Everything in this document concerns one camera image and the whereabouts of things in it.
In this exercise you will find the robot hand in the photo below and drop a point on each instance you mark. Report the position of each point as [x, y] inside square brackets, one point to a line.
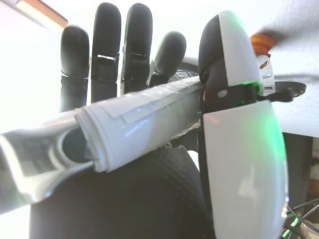
[244, 161]

